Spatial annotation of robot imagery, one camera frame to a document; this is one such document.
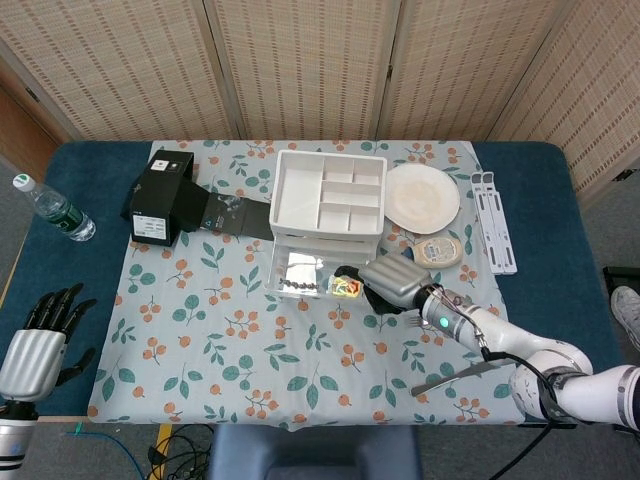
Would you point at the woven bamboo folding screen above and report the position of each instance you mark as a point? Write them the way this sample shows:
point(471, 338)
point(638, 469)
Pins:
point(300, 65)

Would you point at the blue padded seat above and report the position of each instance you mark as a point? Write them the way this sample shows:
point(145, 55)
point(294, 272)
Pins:
point(310, 455)

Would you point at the black cardboard box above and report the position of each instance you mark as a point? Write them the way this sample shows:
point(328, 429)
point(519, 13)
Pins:
point(160, 200)

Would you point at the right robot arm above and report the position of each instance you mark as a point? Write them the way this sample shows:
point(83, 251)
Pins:
point(550, 365)

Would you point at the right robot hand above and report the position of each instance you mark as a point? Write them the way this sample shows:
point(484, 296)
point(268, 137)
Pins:
point(400, 280)

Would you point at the metal table knife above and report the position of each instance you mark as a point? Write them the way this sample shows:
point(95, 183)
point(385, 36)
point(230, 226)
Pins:
point(450, 380)

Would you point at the black floor object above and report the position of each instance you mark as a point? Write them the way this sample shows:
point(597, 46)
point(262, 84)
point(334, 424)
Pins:
point(622, 276)

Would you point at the white paper plate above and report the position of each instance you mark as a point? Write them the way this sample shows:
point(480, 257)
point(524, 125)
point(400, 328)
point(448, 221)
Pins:
point(420, 197)

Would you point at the floral leaf and berry tablecloth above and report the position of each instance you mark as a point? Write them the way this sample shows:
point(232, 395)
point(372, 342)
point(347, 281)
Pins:
point(250, 350)

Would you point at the white drawer organizer box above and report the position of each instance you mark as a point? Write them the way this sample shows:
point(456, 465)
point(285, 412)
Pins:
point(295, 190)

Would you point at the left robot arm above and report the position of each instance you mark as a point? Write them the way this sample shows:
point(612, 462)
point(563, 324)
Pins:
point(15, 435)

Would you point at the white shoe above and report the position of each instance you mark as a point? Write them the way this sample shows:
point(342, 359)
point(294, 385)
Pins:
point(627, 307)

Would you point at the mayonnaise squeeze bottle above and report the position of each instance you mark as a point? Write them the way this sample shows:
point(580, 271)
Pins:
point(442, 250)

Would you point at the clear plastic water bottle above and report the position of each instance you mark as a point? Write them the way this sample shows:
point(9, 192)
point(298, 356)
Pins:
point(55, 210)

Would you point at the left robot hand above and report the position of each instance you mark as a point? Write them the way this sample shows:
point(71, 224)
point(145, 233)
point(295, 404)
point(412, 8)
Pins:
point(30, 362)

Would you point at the white folding stand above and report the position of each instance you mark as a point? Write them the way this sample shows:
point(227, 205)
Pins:
point(492, 225)

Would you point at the flat black cardboard sleeve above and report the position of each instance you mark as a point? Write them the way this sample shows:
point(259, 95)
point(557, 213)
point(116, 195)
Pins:
point(245, 220)

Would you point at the yellow snack packet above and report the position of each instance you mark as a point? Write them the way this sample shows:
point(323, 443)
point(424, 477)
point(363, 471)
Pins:
point(345, 287)

